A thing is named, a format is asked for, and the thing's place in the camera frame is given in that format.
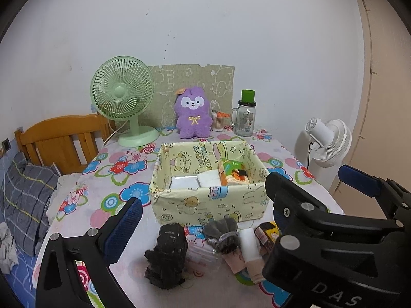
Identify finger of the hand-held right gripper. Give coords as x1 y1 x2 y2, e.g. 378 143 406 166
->
338 164 411 220
265 171 399 242

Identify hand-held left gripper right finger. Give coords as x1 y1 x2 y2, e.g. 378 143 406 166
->
274 210 285 237

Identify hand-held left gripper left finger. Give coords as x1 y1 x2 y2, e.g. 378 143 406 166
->
35 197 144 308

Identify brown cartoon box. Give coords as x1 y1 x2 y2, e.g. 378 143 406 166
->
254 221 282 255

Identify white sock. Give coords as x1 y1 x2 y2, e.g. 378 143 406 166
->
239 228 261 263

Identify black sock bundle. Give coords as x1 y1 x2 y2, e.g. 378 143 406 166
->
144 223 189 290

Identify pink sock packet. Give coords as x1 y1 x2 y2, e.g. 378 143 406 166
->
223 248 268 285

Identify grey sock bundle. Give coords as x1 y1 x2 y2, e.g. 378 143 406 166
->
203 217 240 254

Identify yellow cartoon fabric storage box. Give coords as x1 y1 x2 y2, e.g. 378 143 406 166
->
149 141 270 227

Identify clear plastic packet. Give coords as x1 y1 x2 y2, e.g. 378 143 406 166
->
186 242 223 270

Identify white floor fan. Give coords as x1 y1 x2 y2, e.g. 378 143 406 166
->
294 118 353 171

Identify orange snack packet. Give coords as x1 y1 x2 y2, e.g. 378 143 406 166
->
225 170 250 186

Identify green small box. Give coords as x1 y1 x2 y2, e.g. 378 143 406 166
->
219 160 246 175

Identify white flat pack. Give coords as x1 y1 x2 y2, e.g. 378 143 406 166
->
170 175 201 190

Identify white tissue pack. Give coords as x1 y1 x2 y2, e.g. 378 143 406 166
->
197 170 223 187

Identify glass mug jar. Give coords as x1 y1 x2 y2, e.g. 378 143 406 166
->
230 100 257 136

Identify beige wooden door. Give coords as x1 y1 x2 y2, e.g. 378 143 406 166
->
351 0 411 196

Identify grey plaid pillow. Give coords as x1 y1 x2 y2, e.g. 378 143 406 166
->
2 152 60 257

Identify cotton swab jar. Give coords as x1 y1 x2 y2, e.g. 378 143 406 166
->
210 111 230 132

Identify wooden bed headboard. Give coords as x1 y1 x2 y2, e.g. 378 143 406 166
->
14 114 117 174

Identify crumpled white grey cloth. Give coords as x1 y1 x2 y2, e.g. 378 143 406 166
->
0 223 18 273

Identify purple plush toy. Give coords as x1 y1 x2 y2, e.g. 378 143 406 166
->
173 85 213 139

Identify green desk fan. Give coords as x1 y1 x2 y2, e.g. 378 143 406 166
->
90 56 159 148

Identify white fan cable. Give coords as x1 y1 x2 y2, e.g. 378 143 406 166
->
103 124 126 145

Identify beige cartoon wall mat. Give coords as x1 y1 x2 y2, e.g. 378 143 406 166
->
148 64 235 129

